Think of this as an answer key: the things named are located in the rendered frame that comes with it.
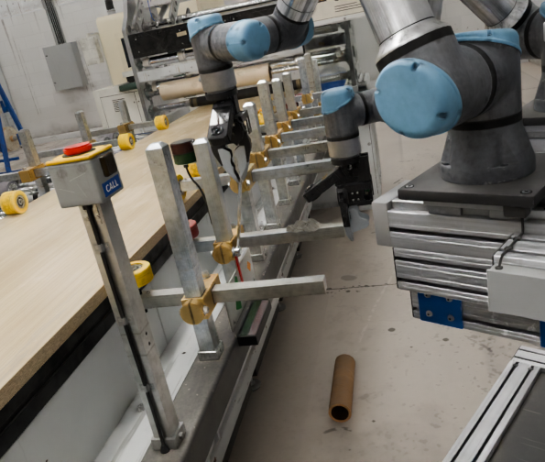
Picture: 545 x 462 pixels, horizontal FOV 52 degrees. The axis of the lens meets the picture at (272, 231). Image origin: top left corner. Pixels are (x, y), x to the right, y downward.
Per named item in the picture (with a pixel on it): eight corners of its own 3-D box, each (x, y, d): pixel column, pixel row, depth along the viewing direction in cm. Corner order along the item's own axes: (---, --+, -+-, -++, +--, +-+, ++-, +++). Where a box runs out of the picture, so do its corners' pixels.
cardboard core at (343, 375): (354, 353, 219) (349, 403, 192) (356, 370, 222) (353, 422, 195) (333, 354, 221) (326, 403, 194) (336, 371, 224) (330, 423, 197)
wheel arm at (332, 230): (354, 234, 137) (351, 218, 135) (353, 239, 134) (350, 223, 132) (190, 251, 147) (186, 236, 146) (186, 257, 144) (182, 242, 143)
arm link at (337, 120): (362, 84, 120) (326, 93, 118) (368, 134, 124) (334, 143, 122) (346, 83, 128) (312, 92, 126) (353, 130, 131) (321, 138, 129)
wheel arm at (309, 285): (327, 290, 116) (324, 271, 114) (326, 298, 113) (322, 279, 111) (139, 305, 126) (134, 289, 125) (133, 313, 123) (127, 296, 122)
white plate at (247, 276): (256, 280, 152) (249, 247, 148) (234, 331, 128) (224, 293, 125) (255, 280, 152) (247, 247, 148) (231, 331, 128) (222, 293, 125)
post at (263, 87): (291, 204, 213) (267, 78, 197) (289, 208, 210) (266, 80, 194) (282, 205, 214) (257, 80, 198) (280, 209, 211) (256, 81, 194)
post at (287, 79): (308, 175, 260) (290, 71, 243) (307, 177, 256) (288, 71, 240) (300, 176, 260) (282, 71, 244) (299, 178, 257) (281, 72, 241)
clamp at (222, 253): (246, 241, 147) (243, 224, 145) (234, 263, 135) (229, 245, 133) (226, 244, 148) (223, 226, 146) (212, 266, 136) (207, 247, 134)
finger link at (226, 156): (245, 175, 132) (236, 137, 129) (239, 184, 127) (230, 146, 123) (233, 176, 133) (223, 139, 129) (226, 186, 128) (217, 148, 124)
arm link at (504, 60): (537, 104, 90) (535, 16, 86) (495, 125, 82) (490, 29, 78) (469, 105, 99) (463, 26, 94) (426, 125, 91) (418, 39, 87)
